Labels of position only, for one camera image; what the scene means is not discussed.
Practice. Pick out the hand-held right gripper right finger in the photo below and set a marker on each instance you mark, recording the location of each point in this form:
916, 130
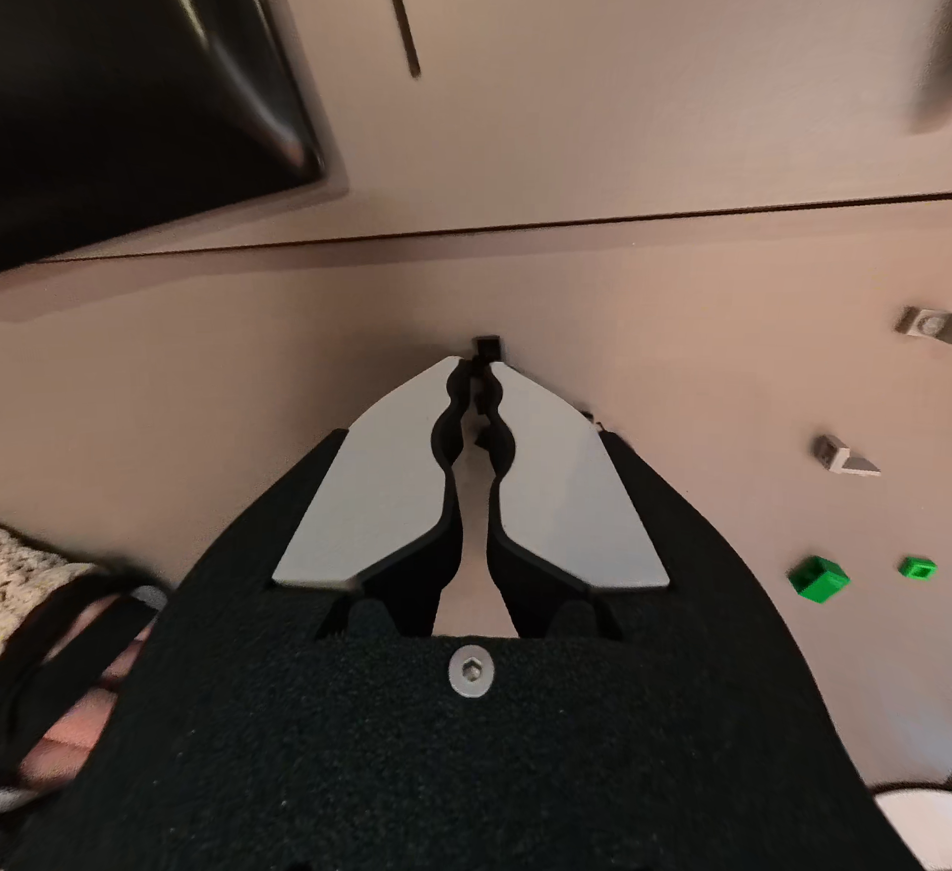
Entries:
580, 506

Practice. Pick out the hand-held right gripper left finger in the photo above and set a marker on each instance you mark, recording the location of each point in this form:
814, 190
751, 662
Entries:
372, 506

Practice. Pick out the small black brick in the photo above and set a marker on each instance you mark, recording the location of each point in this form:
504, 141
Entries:
487, 349

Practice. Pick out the person's left forearm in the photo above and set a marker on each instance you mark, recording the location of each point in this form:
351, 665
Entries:
30, 566

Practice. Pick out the person's left hand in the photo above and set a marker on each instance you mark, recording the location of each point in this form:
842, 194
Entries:
67, 744

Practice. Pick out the scattered small green bricks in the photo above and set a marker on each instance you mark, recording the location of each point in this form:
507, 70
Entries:
818, 579

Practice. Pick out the wood-edged grey table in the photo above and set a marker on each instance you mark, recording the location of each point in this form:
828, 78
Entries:
595, 68

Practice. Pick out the black glossy flat panel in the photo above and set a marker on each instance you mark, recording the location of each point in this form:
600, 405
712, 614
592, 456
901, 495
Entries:
111, 68

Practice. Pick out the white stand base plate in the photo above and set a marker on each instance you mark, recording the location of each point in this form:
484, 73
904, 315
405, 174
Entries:
922, 834

